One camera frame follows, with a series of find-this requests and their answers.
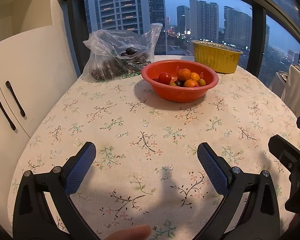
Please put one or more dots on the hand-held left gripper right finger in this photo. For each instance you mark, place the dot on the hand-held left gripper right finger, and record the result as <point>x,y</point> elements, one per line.
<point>212,170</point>

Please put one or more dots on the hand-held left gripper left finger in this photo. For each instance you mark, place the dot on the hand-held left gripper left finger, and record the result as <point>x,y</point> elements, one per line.
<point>81,167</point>

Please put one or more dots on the red plastic colander basin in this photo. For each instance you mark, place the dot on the red plastic colander basin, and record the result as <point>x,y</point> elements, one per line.
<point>180,95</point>

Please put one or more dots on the small dark plum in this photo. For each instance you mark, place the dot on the small dark plum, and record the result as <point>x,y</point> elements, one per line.
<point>155,80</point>

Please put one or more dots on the white towel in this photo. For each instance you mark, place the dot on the white towel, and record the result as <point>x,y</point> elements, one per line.
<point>296,90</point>

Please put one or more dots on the grey metal bin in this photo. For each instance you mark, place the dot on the grey metal bin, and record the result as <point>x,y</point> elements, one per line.
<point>280,80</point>

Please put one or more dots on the white cabinet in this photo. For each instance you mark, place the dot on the white cabinet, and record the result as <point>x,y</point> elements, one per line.
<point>40,75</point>

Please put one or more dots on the yellow foil container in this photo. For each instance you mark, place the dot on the yellow foil container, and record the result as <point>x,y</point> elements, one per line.
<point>215,57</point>

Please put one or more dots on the clear plastic bag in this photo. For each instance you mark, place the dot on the clear plastic bag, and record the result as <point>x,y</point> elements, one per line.
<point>102,45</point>

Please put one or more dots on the dark window frame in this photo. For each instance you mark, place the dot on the dark window frame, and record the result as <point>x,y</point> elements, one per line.
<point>257,42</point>

